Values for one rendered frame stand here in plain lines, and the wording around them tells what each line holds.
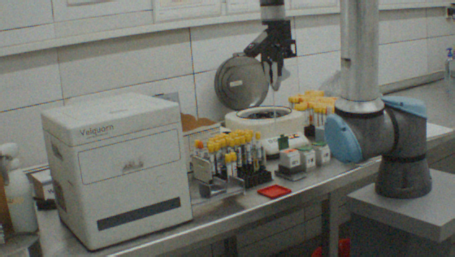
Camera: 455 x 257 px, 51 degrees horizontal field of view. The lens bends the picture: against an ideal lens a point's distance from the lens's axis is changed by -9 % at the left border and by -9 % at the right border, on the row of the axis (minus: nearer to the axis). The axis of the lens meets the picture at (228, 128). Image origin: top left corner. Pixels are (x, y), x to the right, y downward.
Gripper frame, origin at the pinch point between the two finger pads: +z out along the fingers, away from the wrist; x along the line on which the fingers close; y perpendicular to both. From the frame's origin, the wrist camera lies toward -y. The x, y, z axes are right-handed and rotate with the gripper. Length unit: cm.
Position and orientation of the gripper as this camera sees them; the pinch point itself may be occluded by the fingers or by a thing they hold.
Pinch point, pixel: (273, 87)
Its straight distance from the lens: 154.2
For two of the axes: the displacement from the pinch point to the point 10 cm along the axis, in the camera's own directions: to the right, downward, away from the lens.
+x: -5.6, -1.5, 8.1
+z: 0.9, 9.7, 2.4
